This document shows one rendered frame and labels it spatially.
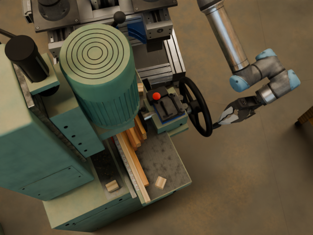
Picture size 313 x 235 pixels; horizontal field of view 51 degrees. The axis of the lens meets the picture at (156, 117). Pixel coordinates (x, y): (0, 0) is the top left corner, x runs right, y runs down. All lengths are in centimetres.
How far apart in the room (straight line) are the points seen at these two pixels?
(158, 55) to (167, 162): 113
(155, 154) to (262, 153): 117
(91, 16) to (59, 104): 106
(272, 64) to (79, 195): 94
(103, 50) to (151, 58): 149
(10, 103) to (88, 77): 18
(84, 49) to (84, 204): 77
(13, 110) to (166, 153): 71
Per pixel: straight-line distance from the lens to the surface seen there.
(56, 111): 85
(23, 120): 76
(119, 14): 95
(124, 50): 79
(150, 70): 223
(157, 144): 132
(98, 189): 141
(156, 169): 130
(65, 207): 143
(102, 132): 118
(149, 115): 130
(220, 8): 130
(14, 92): 79
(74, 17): 175
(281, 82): 140
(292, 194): 235
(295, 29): 286
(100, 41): 81
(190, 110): 146
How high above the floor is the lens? 218
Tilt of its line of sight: 70 degrees down
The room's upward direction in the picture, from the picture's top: 2 degrees counter-clockwise
